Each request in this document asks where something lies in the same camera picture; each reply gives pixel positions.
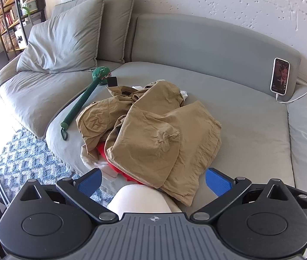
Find khaki pants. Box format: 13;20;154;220
76;80;222;207

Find blue patterned rug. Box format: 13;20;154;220
0;127;113;203

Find red sweater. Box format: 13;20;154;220
95;140;154;188

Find bookshelf with books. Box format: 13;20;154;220
0;0;47;60

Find large grey pillow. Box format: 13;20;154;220
16;0;106;73

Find grey sofa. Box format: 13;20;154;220
0;0;307;214

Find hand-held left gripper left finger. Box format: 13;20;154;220
21;168;119;222

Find cream white garment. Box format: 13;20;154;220
80;85;189;183

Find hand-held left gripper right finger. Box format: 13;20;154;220
190;167;291;222

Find smartphone in white case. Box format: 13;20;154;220
270;57;290;95

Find green massage hammer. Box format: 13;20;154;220
60;66;112;141

